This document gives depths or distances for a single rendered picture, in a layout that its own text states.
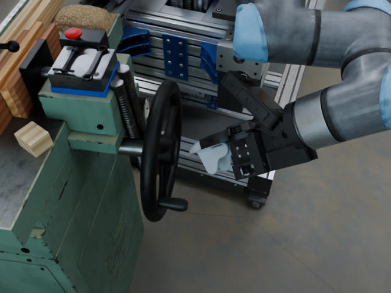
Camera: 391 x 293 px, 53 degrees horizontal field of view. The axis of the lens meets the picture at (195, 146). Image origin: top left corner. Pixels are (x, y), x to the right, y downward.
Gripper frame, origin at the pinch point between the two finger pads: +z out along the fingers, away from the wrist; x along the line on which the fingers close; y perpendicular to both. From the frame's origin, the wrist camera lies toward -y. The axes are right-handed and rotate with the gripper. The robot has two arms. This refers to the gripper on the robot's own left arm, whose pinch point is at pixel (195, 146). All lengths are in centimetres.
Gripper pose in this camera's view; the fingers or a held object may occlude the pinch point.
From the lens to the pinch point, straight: 66.9
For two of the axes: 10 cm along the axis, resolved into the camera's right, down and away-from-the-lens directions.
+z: -7.3, 2.5, 6.4
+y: 2.7, 9.6, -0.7
